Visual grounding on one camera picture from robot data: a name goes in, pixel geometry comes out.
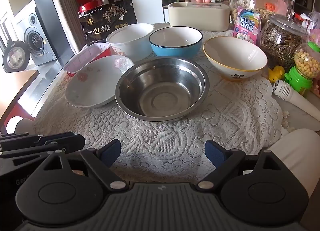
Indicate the pink candy bag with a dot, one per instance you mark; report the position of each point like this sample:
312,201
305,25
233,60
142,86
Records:
246,27

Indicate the beige curtain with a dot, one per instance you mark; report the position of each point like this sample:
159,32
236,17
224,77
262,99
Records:
65,8

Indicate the red vase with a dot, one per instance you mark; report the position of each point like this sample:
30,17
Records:
87,2

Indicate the yellow duck toy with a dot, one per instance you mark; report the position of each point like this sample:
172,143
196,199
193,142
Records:
276,73

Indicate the black snack bag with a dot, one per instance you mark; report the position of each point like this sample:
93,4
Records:
107,20

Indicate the black frying pan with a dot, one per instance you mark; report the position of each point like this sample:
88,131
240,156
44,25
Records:
16,57

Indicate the white bowl with yellow rim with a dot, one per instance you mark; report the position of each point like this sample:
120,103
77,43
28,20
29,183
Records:
232,55

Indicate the person's white trouser leg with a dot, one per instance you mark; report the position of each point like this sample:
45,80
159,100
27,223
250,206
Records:
297,156

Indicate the pink plastic bag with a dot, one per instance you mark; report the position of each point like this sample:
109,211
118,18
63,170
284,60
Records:
314,28

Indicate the blue enamel bowl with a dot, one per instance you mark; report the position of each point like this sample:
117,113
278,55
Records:
175,51

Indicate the beige tissue box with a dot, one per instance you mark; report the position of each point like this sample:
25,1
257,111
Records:
197,18

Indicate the white floral plate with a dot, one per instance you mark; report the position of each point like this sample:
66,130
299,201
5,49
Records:
92,85

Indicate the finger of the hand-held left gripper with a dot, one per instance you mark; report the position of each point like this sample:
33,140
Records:
30,139
67,144

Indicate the wooden table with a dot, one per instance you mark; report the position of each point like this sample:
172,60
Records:
15,90

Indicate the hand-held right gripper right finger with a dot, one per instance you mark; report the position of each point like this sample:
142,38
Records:
213,151

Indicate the stainless steel bowl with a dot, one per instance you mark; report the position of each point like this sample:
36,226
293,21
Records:
162,101

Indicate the green candy dispenser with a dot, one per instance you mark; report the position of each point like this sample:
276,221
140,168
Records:
298,79

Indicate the white lace tablecloth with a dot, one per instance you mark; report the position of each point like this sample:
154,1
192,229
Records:
225,111

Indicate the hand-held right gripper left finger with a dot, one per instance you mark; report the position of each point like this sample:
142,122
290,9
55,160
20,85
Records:
112,151

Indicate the grey washing machine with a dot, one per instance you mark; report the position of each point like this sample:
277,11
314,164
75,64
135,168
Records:
37,40

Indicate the white plastic bowl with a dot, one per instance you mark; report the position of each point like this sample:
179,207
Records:
132,43

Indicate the red rectangular plastic container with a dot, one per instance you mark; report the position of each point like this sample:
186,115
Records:
82,58

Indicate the white toy microphone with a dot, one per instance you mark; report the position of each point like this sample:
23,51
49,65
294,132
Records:
300,102

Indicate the glass jar of sunflower seeds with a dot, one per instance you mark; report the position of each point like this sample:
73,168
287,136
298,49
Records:
280,43

